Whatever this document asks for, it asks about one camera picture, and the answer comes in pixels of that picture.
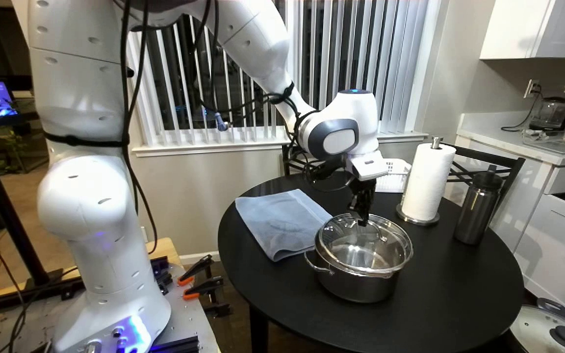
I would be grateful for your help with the orange black clamp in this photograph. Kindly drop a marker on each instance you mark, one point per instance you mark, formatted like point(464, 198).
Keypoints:
point(205, 287)
point(197, 267)

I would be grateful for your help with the clear plastic container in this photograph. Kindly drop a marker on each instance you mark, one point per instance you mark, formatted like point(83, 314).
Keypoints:
point(397, 177)

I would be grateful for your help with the white wall outlet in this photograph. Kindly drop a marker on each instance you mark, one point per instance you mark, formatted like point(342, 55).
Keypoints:
point(530, 88)

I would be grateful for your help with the white vertical window blinds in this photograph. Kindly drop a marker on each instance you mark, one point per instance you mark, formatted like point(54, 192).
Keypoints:
point(401, 59)

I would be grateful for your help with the white wall cabinet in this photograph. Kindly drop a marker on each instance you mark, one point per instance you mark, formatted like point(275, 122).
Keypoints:
point(538, 26)

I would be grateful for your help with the white round appliance lid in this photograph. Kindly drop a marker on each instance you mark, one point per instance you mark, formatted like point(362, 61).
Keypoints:
point(550, 330)

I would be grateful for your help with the round black table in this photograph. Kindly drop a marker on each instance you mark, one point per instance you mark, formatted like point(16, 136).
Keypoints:
point(440, 294)

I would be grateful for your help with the black countertop appliance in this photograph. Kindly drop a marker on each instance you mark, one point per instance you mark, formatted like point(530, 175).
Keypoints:
point(554, 114)

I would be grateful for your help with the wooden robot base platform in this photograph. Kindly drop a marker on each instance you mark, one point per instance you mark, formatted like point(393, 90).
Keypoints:
point(195, 324)

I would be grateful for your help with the black stand frame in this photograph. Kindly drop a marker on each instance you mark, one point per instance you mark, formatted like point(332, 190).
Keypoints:
point(8, 216)

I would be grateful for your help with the glass pot lid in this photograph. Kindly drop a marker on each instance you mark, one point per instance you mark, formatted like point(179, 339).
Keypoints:
point(363, 247)

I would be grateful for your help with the paper towel roll on holder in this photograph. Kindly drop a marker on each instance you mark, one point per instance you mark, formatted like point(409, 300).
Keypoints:
point(428, 183)

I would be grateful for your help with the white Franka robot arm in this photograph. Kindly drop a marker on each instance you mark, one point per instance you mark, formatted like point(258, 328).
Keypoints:
point(87, 196)

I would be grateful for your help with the blue cloth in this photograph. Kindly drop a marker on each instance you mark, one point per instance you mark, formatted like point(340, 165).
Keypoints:
point(283, 222)

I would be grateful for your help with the white counter cabinet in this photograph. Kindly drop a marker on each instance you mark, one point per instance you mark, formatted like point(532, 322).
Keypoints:
point(558, 216)

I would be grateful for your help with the steel thermos bottle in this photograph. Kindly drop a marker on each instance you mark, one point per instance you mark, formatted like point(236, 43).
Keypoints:
point(477, 206)

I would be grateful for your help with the stainless steel pot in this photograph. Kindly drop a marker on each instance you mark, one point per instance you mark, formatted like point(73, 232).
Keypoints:
point(354, 287)

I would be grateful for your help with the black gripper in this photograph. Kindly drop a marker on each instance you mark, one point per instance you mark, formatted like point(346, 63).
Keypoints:
point(363, 185)

